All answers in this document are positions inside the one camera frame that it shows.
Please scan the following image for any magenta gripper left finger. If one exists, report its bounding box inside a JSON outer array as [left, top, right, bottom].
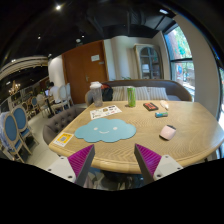
[[46, 144, 96, 187]]

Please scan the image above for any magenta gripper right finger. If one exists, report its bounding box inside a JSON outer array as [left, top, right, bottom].
[[133, 143, 184, 186]]

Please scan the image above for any pink computer mouse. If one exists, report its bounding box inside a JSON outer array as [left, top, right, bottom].
[[159, 125, 176, 140]]

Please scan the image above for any blue cloud mouse pad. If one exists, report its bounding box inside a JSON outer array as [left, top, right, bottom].
[[74, 118, 136, 143]]

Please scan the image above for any yellow QR code sticker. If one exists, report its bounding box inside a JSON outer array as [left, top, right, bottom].
[[53, 132, 73, 147]]

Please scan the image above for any teal small pack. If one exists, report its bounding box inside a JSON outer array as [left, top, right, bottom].
[[155, 112, 168, 118]]

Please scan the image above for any black red small box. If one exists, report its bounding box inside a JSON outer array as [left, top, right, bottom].
[[143, 103, 158, 111]]

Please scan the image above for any printed paper menu sheet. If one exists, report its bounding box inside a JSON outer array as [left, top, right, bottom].
[[90, 105, 121, 120]]

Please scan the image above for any white small object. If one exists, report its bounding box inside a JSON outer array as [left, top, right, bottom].
[[160, 100, 169, 110]]

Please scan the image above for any green drink can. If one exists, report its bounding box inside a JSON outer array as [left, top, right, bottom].
[[127, 87, 136, 107]]

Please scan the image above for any striped cushion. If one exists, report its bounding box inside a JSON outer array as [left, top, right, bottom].
[[112, 86, 168, 101]]

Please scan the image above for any black bag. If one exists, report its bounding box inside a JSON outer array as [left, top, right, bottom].
[[101, 84, 113, 101]]

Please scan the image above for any seated person in white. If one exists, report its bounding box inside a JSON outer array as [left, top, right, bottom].
[[49, 82, 61, 104]]

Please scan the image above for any blue cushioned chair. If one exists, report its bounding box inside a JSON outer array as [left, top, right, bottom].
[[3, 113, 31, 162]]

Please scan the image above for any clear plastic tumbler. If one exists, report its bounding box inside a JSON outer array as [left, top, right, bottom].
[[90, 81, 103, 107]]

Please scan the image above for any glass display cabinet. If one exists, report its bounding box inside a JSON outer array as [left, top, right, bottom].
[[134, 44, 163, 79]]

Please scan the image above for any wooden door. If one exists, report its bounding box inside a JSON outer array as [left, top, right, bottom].
[[62, 41, 108, 104]]

